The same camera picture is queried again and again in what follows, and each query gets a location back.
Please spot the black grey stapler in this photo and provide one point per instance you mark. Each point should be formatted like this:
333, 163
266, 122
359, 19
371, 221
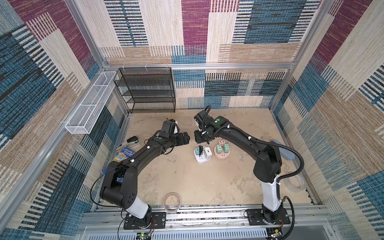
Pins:
130, 143

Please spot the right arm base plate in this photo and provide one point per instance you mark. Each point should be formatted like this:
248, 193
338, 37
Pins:
262, 217

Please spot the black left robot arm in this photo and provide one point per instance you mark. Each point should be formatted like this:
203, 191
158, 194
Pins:
120, 183

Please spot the white wire mesh basket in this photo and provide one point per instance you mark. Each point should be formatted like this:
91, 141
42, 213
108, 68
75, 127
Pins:
87, 113

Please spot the white square power strip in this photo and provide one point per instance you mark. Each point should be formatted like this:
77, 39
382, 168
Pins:
202, 158

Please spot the black wire shelf rack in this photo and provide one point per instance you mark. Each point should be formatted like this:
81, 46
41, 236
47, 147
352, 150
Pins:
147, 90

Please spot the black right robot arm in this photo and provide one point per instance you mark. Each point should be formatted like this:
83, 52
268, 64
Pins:
267, 158

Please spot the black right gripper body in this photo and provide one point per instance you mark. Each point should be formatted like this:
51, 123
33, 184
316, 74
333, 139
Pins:
202, 136

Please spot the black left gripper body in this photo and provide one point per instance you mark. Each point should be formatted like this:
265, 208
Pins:
178, 139

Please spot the pink round power strip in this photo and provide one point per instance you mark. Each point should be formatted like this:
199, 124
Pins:
223, 155

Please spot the white charger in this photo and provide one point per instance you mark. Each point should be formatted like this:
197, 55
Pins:
207, 153

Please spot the blue grey glasses case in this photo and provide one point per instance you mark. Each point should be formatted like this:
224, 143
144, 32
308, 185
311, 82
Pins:
287, 154

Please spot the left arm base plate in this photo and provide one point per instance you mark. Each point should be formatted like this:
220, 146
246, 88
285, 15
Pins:
155, 220

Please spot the blue illustrated book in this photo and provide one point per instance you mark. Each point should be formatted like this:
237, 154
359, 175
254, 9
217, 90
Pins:
122, 155

